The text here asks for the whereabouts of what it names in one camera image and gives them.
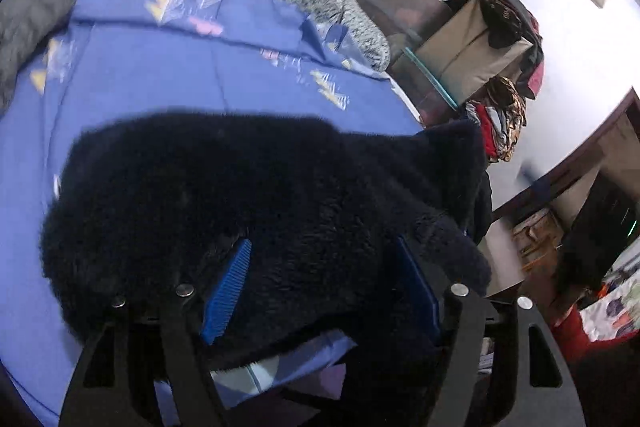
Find dark navy fleece garment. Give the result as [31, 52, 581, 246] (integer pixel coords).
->
[40, 112, 491, 369]

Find hanging colourful clothes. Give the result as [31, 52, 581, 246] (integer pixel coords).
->
[463, 76, 527, 162]

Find blue printed bed sheet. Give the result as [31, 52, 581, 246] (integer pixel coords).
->
[1, 0, 420, 426]

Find beige fabric storage box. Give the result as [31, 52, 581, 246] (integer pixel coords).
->
[416, 0, 533, 105]

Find dark bag on box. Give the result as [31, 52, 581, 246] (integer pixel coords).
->
[477, 0, 544, 100]

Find grey puffer jacket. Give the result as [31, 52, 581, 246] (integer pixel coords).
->
[1, 0, 77, 114]

